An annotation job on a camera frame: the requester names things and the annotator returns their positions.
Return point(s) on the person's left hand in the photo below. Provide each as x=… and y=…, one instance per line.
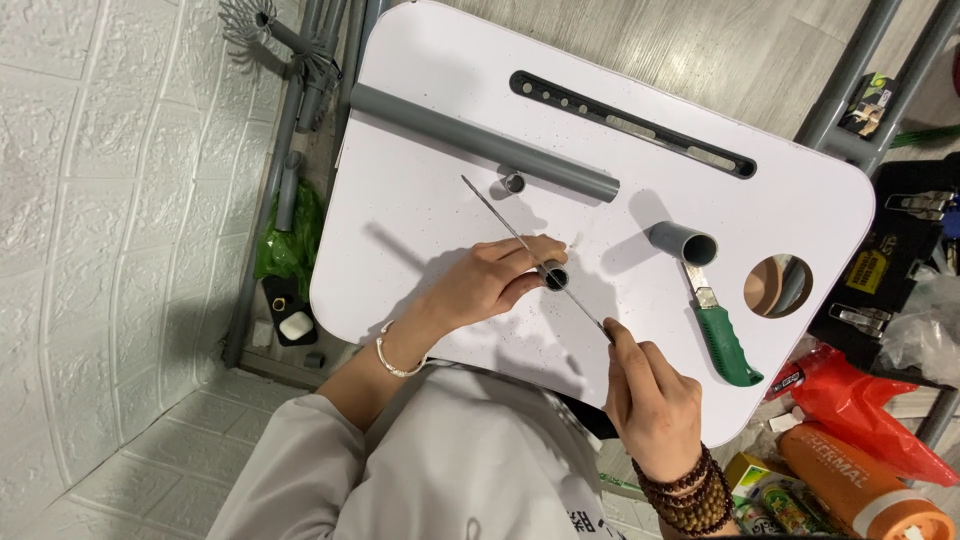
x=480, y=285

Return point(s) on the person's right hand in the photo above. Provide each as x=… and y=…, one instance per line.
x=656, y=412

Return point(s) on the thin metal saw blade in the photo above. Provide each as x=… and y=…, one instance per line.
x=499, y=217

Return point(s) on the small grey pipe offcut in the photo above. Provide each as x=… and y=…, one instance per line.
x=556, y=279

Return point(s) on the long grey plastic pipe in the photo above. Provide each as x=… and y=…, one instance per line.
x=480, y=140

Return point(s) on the colourful printed carton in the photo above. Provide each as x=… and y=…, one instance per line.
x=772, y=499

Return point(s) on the white lap table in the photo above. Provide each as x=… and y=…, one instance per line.
x=450, y=135

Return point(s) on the short grey pipe piece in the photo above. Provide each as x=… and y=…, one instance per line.
x=675, y=238

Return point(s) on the tiny grey pipe stub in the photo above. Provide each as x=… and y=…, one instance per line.
x=314, y=360

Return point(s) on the person's white shirt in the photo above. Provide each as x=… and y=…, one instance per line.
x=450, y=465

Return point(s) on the white earbuds case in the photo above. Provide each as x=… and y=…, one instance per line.
x=296, y=325

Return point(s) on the red plastic bag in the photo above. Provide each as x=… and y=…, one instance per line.
x=855, y=405

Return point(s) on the green plastic bag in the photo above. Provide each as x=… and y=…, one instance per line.
x=281, y=255

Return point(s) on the orange bottle white cap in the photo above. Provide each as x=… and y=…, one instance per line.
x=847, y=480

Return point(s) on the black flat case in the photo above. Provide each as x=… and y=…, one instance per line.
x=279, y=334

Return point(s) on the bundle of grey pipes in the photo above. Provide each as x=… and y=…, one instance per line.
x=289, y=142

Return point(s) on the clear plastic bag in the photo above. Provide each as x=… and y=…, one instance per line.
x=926, y=330

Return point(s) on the black tool case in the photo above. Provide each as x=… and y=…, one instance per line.
x=892, y=225

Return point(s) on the black yellow packaged item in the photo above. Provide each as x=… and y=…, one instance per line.
x=870, y=105

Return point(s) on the grey metal rack frame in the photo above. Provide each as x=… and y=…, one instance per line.
x=851, y=82

